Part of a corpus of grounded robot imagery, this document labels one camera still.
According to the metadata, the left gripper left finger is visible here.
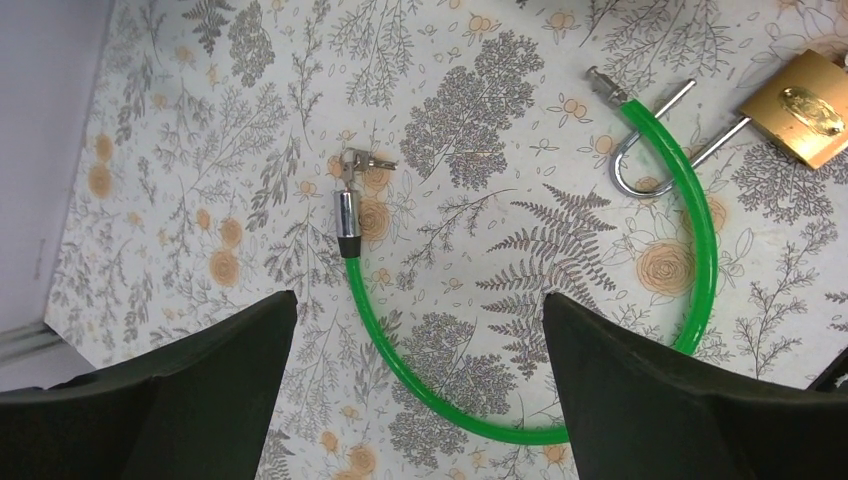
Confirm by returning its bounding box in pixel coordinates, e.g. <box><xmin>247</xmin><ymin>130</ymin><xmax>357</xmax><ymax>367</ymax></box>
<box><xmin>1</xmin><ymin>291</ymin><xmax>297</xmax><ymax>479</ymax></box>

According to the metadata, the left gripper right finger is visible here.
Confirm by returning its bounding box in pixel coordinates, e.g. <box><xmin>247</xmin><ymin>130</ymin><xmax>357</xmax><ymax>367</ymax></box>
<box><xmin>543</xmin><ymin>293</ymin><xmax>847</xmax><ymax>479</ymax></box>

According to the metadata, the green cable lock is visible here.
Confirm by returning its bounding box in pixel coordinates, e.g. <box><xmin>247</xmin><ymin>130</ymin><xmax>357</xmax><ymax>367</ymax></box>
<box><xmin>333</xmin><ymin>99</ymin><xmax>718</xmax><ymax>446</ymax></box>

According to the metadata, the brass padlock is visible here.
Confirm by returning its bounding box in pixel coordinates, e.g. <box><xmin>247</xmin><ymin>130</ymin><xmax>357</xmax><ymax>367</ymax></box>
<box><xmin>586</xmin><ymin>49</ymin><xmax>847</xmax><ymax>199</ymax></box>

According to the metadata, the floral table cloth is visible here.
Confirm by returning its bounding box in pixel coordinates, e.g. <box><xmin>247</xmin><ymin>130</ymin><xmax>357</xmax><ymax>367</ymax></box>
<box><xmin>45</xmin><ymin>1</ymin><xmax>847</xmax><ymax>479</ymax></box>

